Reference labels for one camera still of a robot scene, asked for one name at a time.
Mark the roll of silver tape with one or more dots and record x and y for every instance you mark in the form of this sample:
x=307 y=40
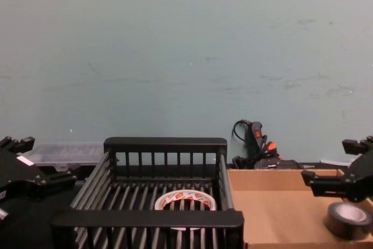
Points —
x=346 y=220

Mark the shallow brown cardboard tray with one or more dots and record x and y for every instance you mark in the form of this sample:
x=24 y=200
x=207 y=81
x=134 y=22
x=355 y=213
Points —
x=277 y=202

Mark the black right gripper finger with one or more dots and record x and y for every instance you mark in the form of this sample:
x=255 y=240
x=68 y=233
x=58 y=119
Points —
x=354 y=146
x=326 y=186

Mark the clear plastic case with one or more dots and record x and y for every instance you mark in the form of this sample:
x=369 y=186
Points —
x=67 y=155

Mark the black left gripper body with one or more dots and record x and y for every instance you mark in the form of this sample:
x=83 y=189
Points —
x=14 y=179

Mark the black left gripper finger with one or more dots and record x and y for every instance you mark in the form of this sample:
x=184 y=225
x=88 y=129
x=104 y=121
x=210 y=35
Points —
x=55 y=182
x=20 y=143

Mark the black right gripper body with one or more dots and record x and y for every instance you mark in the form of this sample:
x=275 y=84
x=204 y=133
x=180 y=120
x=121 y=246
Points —
x=361 y=179

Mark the roll of white tape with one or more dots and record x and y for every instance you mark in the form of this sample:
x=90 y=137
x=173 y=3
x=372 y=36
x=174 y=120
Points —
x=180 y=196

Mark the black rack with steel bars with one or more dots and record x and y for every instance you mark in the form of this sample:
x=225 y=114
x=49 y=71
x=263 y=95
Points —
x=163 y=144

